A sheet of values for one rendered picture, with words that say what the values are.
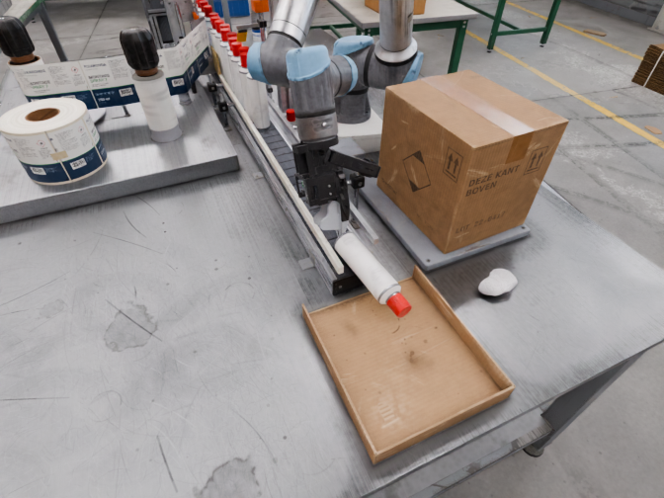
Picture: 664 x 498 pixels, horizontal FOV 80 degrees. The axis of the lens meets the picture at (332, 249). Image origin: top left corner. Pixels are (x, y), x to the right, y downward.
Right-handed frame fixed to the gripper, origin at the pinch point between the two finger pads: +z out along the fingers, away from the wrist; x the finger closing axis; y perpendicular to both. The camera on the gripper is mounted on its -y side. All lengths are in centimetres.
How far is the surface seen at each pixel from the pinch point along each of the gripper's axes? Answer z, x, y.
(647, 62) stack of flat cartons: 12, -185, -384
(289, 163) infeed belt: -8.4, -35.6, -0.4
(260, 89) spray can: -28, -51, 0
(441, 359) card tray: 18.5, 25.0, -6.1
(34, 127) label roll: -28, -47, 57
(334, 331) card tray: 13.9, 12.5, 9.3
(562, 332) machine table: 20.4, 29.2, -31.2
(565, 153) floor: 52, -129, -225
